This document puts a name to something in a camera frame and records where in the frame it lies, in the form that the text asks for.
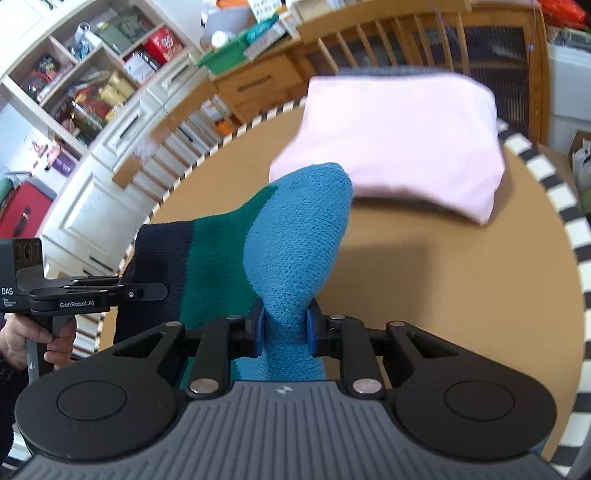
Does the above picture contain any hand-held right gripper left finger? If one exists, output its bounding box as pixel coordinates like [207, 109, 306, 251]
[113, 305, 267, 400]

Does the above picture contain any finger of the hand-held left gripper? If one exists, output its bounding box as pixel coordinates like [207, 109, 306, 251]
[62, 275, 125, 291]

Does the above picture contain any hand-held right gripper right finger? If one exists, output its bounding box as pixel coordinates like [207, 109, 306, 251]
[305, 300, 455, 400]

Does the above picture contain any colour block knit sweater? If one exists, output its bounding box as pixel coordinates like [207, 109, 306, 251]
[113, 161, 355, 381]

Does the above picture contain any person's left hand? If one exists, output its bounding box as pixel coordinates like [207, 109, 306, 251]
[0, 316, 77, 371]

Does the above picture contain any wooden spindle back chair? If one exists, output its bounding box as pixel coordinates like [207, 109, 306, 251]
[295, 4, 550, 144]
[113, 99, 232, 190]

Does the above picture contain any pink folded cloth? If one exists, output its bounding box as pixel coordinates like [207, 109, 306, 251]
[269, 74, 506, 225]

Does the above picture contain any white and red box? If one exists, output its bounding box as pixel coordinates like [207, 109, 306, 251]
[122, 53, 158, 84]

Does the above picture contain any wooden sideboard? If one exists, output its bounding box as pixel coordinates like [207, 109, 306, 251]
[210, 37, 333, 125]

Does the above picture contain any red snack box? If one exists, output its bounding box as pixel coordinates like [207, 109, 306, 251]
[143, 25, 183, 63]

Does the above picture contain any green storage case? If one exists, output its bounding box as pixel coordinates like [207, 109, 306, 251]
[95, 18, 144, 51]

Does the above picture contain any green plastic tray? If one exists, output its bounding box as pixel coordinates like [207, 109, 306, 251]
[196, 30, 259, 75]

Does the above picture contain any grey folded cloth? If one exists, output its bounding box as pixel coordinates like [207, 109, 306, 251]
[339, 65, 451, 80]

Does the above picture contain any red box with handle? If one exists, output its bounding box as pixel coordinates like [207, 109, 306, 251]
[0, 180, 56, 241]

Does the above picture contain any white wall cabinet unit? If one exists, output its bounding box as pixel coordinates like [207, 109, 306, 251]
[0, 0, 218, 287]

